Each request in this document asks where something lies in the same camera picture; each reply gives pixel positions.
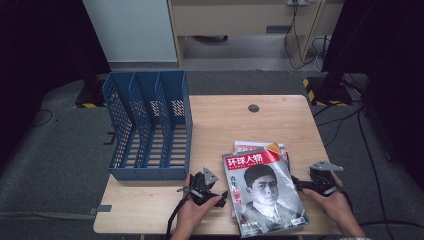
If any person's right hand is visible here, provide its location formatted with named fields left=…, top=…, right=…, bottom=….
left=301, top=170, right=355, bottom=222

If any hand-held gripper cable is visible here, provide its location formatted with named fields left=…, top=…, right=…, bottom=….
left=336, top=185, right=356, bottom=214
left=165, top=188, right=192, bottom=240

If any right hand-held gripper cable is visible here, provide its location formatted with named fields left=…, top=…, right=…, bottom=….
left=336, top=185, right=356, bottom=214

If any black stand with striped tape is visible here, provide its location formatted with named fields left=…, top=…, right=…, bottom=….
left=302, top=75, right=354, bottom=108

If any person's left hand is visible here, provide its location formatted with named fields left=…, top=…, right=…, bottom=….
left=175, top=173, right=223, bottom=228

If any portrait cover magazine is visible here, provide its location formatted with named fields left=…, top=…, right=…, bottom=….
left=221, top=145, right=310, bottom=239

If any left hand-held gripper cable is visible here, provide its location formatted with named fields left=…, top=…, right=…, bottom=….
left=165, top=188, right=192, bottom=240

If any thin black floor cable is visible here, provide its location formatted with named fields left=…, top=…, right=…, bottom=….
left=33, top=108, right=54, bottom=128

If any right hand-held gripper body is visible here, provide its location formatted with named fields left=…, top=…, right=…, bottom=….
left=308, top=160, right=344, bottom=198

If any blue plastic file rack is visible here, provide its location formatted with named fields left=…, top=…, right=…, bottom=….
left=102, top=70, right=194, bottom=182

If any thick black floor cable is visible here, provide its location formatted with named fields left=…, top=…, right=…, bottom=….
left=358, top=219, right=424, bottom=231

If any red planet cover magazine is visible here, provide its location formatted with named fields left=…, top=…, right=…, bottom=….
left=233, top=140, right=290, bottom=162

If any grey tape strip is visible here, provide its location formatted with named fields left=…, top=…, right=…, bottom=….
left=89, top=204, right=113, bottom=216

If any long black floor cable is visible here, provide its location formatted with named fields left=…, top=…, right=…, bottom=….
left=357, top=106, right=388, bottom=231

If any grey cable tangle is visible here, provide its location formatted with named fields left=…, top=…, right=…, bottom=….
left=310, top=35, right=332, bottom=73

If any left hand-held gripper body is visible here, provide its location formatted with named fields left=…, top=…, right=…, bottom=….
left=181, top=167, right=220, bottom=207

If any black stand base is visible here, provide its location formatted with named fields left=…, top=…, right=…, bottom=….
left=74, top=74, right=108, bottom=109

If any beige wooden desk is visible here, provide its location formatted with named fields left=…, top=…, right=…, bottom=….
left=166, top=0, right=344, bottom=69

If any black hanging cable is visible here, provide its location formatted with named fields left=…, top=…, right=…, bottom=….
left=283, top=0, right=304, bottom=70

